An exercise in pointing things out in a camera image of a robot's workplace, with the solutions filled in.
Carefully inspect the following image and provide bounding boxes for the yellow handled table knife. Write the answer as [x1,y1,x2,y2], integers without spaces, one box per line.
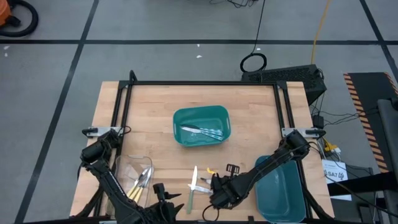
[126,167,149,197]
[130,167,152,200]
[134,167,154,202]

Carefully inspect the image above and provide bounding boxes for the black vacuum hose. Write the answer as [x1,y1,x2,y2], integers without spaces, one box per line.
[0,0,39,38]

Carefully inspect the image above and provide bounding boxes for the dark teal plastic bin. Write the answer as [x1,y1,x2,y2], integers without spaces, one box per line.
[254,154,307,223]

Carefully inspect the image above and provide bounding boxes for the black metal table frame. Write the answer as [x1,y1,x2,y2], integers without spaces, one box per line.
[73,70,335,224]

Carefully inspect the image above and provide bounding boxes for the white paper label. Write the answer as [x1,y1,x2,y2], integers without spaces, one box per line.
[322,159,353,202]

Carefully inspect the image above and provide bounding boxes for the black hazard striped mat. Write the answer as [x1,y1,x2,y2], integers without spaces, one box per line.
[343,72,398,174]

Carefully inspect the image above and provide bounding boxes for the orange vacuum cleaner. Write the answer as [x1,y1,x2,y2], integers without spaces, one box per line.
[0,0,12,27]

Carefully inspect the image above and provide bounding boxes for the black power adapter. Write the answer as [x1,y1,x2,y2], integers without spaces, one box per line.
[312,114,325,129]

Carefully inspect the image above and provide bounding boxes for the yellow cable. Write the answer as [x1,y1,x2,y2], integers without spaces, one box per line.
[310,0,331,65]

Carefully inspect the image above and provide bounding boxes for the black computer case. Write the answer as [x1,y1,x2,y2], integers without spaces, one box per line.
[241,64,327,105]

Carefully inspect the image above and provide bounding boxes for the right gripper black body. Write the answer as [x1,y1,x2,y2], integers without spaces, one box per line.
[210,164,249,208]

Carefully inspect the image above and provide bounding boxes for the bright teal plastic bin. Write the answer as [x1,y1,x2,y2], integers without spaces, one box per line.
[172,105,231,147]

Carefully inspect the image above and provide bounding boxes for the black crossbar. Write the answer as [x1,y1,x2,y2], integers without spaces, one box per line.
[326,179,398,197]

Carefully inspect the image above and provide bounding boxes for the black cable bundle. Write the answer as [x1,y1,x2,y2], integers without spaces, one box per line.
[210,0,259,9]

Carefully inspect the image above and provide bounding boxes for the black coiled cable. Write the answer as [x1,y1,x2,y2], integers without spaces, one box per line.
[239,0,268,73]

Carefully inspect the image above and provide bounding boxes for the clear plastic container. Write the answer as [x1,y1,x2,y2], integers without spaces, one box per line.
[107,154,155,215]

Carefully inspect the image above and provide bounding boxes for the blue striped handle knife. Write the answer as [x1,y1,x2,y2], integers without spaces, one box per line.
[180,126,224,139]
[186,128,225,141]
[181,123,224,136]

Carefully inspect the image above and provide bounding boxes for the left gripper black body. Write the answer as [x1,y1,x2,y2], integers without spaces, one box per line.
[146,183,175,224]

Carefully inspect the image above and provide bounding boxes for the yellow plug cluster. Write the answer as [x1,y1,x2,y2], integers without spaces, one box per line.
[323,139,342,156]

